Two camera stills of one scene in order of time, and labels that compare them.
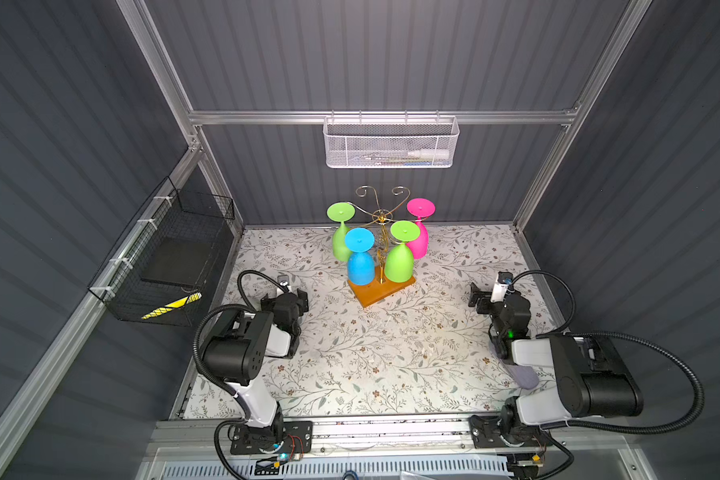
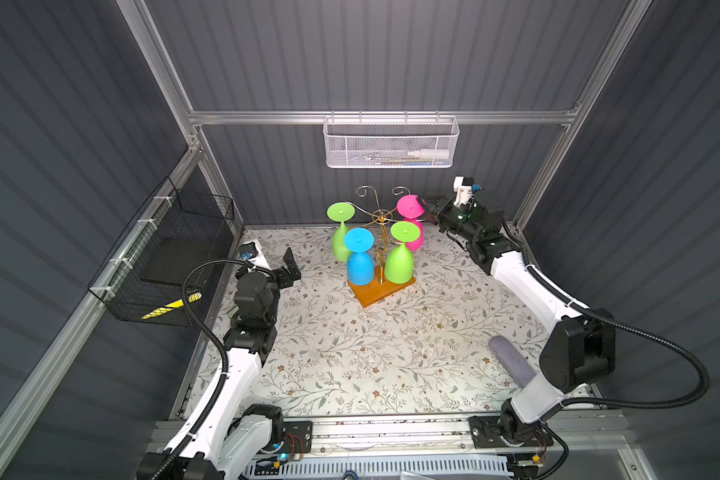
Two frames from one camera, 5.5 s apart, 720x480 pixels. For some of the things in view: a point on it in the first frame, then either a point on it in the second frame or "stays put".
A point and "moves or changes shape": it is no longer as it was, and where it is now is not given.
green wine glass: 340,212 stays put
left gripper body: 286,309 -> 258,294
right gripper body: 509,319 -> 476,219
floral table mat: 425,354 stays put
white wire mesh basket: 391,141 stays put
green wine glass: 399,260 stays put
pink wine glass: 420,208 moves or changes shape
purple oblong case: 525,376 stays put
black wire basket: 169,262 stays put
